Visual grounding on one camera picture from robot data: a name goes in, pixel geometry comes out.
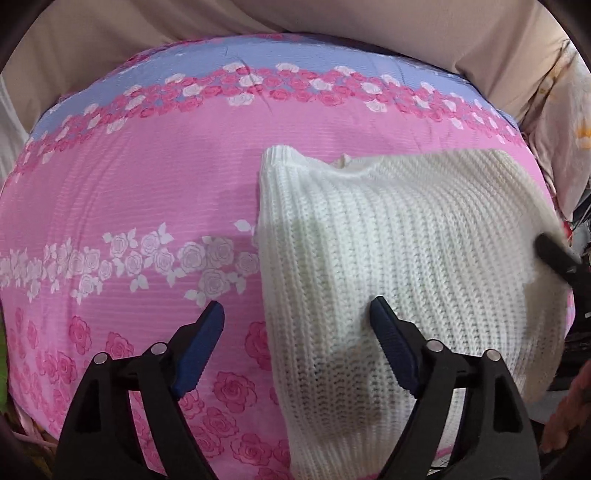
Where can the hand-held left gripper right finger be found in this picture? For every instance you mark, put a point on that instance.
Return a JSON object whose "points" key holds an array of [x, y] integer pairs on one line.
{"points": [[395, 350]]}

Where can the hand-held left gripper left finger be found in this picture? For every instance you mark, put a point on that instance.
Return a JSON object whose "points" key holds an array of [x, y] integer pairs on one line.
{"points": [[198, 350]]}

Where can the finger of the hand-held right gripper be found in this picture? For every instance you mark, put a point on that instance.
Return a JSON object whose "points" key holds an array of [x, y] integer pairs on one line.
{"points": [[554, 254]]}

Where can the white red black knit sweater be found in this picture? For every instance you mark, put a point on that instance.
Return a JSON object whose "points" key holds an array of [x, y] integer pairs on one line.
{"points": [[392, 254]]}

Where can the person's right forearm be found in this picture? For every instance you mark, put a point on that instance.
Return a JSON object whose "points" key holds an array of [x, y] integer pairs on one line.
{"points": [[561, 420]]}

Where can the pale floral cloth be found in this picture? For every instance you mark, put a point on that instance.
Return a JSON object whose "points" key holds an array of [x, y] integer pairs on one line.
{"points": [[563, 115]]}

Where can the pink floral bed sheet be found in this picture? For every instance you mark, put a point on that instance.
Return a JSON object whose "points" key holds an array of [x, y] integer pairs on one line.
{"points": [[138, 184]]}

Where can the beige cloth backdrop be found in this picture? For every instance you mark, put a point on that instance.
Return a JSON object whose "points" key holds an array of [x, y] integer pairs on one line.
{"points": [[323, 18]]}

